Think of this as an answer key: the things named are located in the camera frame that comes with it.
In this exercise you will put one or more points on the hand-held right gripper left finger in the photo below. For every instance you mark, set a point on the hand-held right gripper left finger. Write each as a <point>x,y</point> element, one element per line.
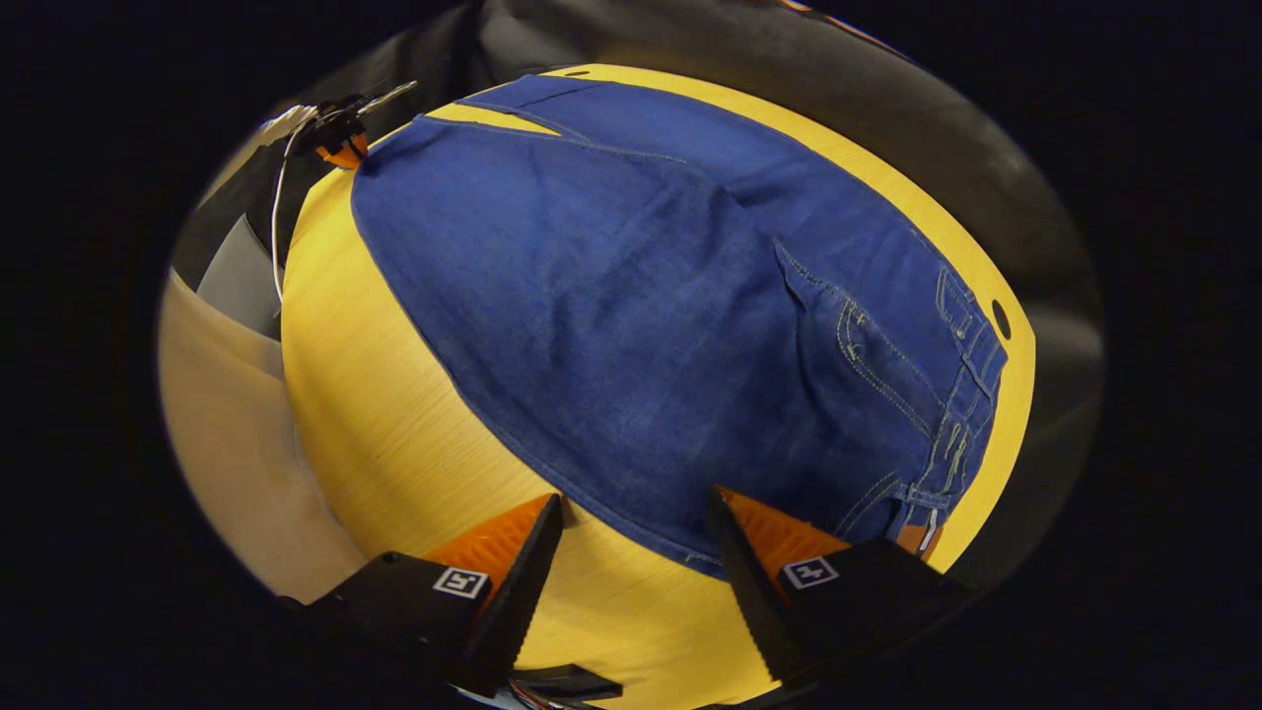
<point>518,592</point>

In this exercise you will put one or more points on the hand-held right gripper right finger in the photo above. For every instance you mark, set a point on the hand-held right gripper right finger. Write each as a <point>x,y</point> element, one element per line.
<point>754,592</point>

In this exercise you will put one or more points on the blue denim jeans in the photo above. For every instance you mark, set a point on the blue denim jeans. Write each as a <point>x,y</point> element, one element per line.
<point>641,325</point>

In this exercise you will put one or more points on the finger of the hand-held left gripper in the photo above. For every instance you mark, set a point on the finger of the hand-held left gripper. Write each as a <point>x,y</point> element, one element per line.
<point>347,153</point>

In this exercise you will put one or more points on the black backdrop cloth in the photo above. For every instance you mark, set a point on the black backdrop cloth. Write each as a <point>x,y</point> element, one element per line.
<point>986,177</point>

